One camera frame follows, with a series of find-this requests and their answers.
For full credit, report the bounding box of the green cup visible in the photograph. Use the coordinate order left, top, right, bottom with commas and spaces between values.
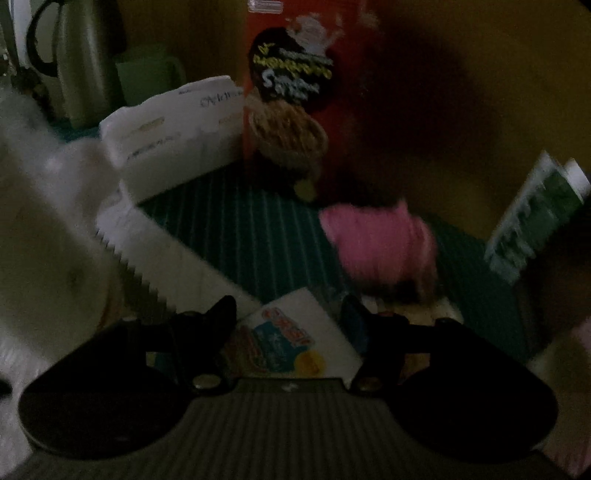
115, 52, 186, 110

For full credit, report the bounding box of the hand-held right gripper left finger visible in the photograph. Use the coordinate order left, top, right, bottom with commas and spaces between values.
121, 294, 238, 396

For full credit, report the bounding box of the teal striped mat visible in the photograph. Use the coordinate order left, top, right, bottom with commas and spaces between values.
137, 161, 529, 363

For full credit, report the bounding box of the green white drink carton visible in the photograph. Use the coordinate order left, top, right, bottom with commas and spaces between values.
484, 150, 591, 285

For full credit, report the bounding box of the metal thermos jug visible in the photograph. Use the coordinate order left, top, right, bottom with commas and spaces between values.
26, 0, 126, 131

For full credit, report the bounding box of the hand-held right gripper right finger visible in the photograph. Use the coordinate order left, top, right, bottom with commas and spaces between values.
340, 294, 463, 394

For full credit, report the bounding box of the red snack box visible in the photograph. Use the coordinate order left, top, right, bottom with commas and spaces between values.
244, 0, 386, 205

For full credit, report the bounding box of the white packet colourful print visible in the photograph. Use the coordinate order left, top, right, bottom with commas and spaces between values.
221, 287, 366, 380

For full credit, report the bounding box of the beige patterned tablecloth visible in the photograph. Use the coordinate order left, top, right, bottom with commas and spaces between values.
0, 194, 264, 462

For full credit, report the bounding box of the white tissue pack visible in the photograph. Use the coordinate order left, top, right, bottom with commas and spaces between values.
99, 76, 246, 202

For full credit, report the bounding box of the pink soft ball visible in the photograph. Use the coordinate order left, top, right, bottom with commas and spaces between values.
318, 199, 439, 298

